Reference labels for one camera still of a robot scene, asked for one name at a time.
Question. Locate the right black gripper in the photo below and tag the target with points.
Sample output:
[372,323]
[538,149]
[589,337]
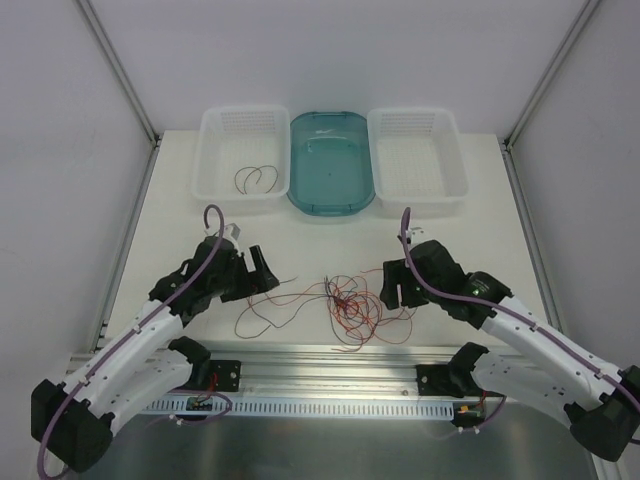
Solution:
[403,285]

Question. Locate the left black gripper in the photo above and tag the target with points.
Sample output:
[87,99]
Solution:
[248,279]

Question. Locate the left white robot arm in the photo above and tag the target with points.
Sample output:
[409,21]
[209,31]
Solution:
[77,419]

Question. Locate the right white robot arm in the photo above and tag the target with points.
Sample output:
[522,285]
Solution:
[597,401]

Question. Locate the right white perforated basket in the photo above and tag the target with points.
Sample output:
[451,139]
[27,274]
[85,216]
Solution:
[417,161]

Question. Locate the white perforated basket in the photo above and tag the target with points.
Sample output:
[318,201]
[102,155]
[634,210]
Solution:
[242,158]
[417,161]

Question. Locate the teal transparent plastic bin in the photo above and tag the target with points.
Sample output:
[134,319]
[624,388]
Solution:
[330,170]

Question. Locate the left white perforated basket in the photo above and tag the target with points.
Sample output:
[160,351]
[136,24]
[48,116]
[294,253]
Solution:
[242,158]

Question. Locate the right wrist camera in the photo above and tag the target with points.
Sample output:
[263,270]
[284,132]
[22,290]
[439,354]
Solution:
[416,235]

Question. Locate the aluminium mounting rail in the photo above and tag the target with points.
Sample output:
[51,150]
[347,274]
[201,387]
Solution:
[316,371]

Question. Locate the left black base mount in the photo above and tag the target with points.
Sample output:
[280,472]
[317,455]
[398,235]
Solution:
[225,375]

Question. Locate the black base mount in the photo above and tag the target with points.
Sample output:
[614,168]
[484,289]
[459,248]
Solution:
[225,375]
[449,381]

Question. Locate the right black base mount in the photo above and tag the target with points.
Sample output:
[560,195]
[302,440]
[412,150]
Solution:
[449,381]

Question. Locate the white slotted cable duct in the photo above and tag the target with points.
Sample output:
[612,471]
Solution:
[305,408]

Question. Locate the right aluminium frame post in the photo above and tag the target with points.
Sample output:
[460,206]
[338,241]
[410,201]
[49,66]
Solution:
[571,38]

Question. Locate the aluminium frame post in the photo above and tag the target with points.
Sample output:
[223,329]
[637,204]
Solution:
[105,46]
[571,38]

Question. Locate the left aluminium frame post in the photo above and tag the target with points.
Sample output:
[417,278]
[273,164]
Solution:
[105,46]

